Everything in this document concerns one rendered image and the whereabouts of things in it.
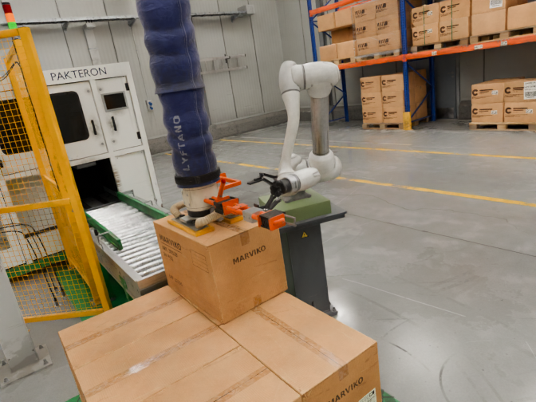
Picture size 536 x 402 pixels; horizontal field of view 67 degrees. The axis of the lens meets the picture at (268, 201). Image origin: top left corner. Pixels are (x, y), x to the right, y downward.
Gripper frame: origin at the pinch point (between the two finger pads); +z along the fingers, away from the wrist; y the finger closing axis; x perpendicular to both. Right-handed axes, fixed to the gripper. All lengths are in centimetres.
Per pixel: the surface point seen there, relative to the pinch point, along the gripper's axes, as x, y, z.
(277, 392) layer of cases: -56, 53, 38
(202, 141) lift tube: 15.5, -28.6, 12.5
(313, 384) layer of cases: -62, 53, 26
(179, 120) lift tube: 18.6, -40.1, 20.3
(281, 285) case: -3.9, 48.5, -5.6
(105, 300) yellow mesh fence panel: 138, 85, 55
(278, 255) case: -3.8, 32.4, -7.0
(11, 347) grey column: 133, 88, 117
